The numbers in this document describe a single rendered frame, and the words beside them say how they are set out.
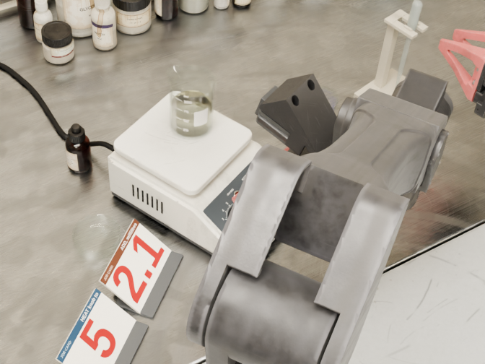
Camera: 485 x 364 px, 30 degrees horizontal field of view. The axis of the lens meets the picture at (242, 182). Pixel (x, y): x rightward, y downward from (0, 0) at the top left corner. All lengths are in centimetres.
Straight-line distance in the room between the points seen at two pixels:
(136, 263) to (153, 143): 14
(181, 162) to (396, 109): 37
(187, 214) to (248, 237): 49
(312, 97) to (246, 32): 53
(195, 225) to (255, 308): 50
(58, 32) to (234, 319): 79
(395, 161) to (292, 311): 14
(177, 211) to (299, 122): 28
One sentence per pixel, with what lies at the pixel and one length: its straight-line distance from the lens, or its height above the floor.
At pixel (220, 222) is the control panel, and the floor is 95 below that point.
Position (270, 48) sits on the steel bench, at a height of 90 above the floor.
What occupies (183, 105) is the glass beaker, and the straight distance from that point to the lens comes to 100.
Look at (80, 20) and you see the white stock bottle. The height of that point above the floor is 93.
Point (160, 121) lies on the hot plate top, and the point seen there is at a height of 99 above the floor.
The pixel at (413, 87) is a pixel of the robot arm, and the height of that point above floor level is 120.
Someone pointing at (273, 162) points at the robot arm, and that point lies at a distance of 52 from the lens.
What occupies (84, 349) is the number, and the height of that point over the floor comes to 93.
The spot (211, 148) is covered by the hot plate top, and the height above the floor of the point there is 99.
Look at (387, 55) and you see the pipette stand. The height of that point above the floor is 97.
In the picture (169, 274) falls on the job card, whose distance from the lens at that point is 102.
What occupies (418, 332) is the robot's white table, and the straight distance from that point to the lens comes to 102.
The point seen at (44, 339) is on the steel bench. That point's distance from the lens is 99.
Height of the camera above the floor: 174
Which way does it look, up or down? 49 degrees down
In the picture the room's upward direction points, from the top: 5 degrees clockwise
